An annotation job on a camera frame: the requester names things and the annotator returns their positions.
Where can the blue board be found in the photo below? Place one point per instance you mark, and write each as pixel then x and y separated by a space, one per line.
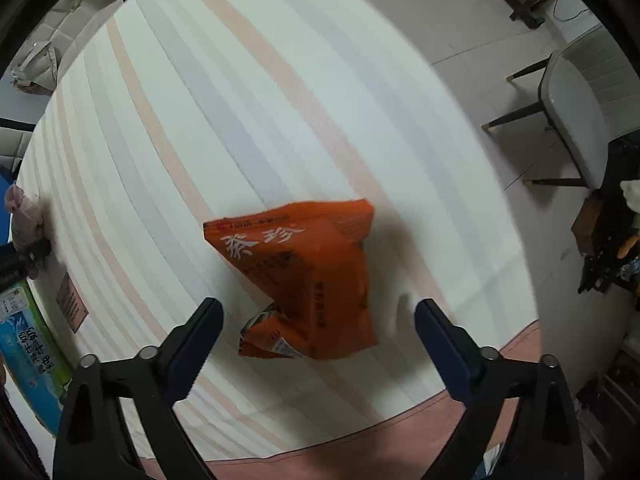
pixel 5 205

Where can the purple plush toy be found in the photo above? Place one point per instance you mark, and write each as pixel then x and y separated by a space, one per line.
pixel 25 220

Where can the white down jacket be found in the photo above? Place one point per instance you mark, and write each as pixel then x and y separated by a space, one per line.
pixel 75 15

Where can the grey cushioned chair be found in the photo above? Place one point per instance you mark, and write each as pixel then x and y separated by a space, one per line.
pixel 580 110

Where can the cardboard box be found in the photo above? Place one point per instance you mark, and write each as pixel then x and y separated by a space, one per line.
pixel 30 340

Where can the brown rectangular label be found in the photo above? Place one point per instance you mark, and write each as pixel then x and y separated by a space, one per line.
pixel 72 305

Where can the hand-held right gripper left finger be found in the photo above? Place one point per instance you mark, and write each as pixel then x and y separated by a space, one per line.
pixel 200 340

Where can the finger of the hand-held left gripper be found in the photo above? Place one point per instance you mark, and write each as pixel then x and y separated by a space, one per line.
pixel 22 260

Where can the black equipment pile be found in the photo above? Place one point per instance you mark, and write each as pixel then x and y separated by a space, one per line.
pixel 610 240

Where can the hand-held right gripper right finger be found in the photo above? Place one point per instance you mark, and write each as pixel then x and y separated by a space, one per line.
pixel 440 340

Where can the orange snack packet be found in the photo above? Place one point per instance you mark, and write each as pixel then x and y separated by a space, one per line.
pixel 310 280

